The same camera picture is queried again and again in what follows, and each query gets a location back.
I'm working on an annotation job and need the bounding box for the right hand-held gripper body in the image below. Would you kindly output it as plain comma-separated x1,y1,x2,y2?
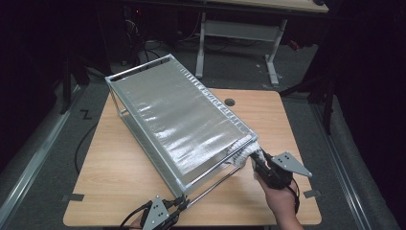
254,150,314,191

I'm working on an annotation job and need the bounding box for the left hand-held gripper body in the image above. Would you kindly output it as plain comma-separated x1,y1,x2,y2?
139,195,180,230

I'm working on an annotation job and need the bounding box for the white grey striped cloth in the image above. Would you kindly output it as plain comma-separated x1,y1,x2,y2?
225,135,266,182

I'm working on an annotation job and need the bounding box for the metal rack with grey fabric shelves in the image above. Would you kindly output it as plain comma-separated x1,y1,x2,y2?
104,53,260,209

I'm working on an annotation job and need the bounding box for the person's left hand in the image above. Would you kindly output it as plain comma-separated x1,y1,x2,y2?
128,216,146,230

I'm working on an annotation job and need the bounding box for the person's right hand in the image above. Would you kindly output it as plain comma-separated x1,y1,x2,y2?
254,173,300,219

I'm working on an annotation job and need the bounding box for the grey tape piece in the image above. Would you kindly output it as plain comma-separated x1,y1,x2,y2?
60,193,85,203
303,189,322,199

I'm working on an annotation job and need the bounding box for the black metal stand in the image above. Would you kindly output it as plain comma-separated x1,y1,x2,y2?
280,72,337,135
58,54,91,116

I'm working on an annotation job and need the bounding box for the desk with white metal legs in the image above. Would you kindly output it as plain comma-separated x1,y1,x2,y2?
194,0,329,86

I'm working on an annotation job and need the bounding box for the dark computer tower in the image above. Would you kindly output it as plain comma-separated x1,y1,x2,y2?
121,4,147,65

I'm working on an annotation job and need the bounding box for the left hand-held gripper black cable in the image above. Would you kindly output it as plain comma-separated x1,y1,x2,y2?
119,199,154,230

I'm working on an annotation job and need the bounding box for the hand-held gripper black cable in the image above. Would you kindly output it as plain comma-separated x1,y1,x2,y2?
119,199,154,230
284,177,302,216

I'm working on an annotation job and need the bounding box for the right hand-held gripper black cable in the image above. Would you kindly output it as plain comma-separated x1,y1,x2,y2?
284,177,302,216

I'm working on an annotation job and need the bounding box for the metal floor rail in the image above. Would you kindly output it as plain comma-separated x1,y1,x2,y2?
312,103,367,230
0,84,84,224

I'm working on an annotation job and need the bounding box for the black floor cable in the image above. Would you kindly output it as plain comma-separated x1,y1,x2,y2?
74,123,99,175

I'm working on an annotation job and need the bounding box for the bundle of black floor cables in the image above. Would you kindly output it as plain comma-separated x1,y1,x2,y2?
127,37,167,65

